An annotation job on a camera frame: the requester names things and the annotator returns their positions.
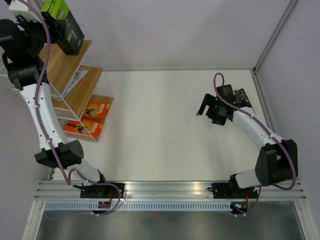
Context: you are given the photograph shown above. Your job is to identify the orange Gillette Fusion5 razor box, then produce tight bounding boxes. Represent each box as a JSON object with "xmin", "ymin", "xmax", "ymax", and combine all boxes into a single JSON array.
[{"xmin": 82, "ymin": 101, "xmax": 111, "ymax": 120}]

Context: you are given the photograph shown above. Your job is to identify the white Gillette SkinGuard razor pack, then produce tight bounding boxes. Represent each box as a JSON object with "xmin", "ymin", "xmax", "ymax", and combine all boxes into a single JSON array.
[{"xmin": 61, "ymin": 67, "xmax": 88, "ymax": 98}]

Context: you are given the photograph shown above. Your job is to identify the black green razor box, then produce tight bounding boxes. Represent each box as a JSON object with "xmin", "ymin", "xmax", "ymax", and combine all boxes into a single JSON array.
[
  {"xmin": 230, "ymin": 88, "xmax": 255, "ymax": 114},
  {"xmin": 40, "ymin": 0, "xmax": 84, "ymax": 56}
]

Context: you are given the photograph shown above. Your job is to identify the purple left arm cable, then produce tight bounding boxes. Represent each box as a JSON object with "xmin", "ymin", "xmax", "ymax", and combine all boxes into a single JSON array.
[{"xmin": 18, "ymin": 0, "xmax": 123, "ymax": 221}]

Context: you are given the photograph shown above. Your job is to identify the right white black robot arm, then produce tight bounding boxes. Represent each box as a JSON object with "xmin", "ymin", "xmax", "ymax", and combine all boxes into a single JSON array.
[{"xmin": 196, "ymin": 84, "xmax": 299, "ymax": 198}]

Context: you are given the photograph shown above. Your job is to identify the aluminium table rail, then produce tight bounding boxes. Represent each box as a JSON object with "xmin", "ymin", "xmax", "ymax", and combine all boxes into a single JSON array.
[{"xmin": 33, "ymin": 180, "xmax": 307, "ymax": 201}]

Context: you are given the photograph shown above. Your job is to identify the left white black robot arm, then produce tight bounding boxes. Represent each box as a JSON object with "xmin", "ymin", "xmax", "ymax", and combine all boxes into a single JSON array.
[{"xmin": 0, "ymin": 15, "xmax": 109, "ymax": 198}]

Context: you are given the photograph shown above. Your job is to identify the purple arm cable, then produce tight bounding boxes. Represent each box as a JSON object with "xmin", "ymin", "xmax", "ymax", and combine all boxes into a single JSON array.
[
  {"xmin": 212, "ymin": 72, "xmax": 298, "ymax": 218},
  {"xmin": 18, "ymin": 0, "xmax": 123, "ymax": 221}
]

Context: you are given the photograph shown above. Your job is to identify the white wire wooden shelf rack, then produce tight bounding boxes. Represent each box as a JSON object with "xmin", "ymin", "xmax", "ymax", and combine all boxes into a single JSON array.
[{"xmin": 0, "ymin": 23, "xmax": 115, "ymax": 144}]

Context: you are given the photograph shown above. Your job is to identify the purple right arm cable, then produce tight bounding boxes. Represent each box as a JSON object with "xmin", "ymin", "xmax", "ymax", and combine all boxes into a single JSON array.
[{"xmin": 212, "ymin": 72, "xmax": 298, "ymax": 218}]

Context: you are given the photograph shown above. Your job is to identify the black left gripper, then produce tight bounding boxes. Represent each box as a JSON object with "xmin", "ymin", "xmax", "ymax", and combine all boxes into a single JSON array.
[{"xmin": 15, "ymin": 11, "xmax": 67, "ymax": 57}]

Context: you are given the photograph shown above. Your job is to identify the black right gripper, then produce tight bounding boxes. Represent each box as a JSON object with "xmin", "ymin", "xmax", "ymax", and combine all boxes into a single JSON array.
[{"xmin": 196, "ymin": 93, "xmax": 228, "ymax": 126}]

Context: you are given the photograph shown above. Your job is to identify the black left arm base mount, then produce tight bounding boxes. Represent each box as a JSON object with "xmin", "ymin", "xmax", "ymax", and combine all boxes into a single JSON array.
[{"xmin": 79, "ymin": 183, "xmax": 125, "ymax": 200}]

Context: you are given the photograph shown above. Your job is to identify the white slotted cable duct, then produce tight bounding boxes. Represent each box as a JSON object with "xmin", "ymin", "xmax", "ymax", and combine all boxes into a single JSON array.
[{"xmin": 45, "ymin": 200, "xmax": 231, "ymax": 212}]

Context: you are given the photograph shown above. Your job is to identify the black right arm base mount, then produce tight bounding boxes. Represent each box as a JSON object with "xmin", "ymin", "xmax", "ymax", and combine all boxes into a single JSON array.
[{"xmin": 207, "ymin": 182, "xmax": 258, "ymax": 200}]

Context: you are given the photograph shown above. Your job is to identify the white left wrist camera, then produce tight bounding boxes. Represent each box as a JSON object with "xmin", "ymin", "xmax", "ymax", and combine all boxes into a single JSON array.
[{"xmin": 9, "ymin": 0, "xmax": 40, "ymax": 22}]

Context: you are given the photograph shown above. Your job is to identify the aluminium corner frame post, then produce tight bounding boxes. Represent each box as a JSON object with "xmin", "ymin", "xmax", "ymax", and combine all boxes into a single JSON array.
[{"xmin": 252, "ymin": 0, "xmax": 300, "ymax": 75}]

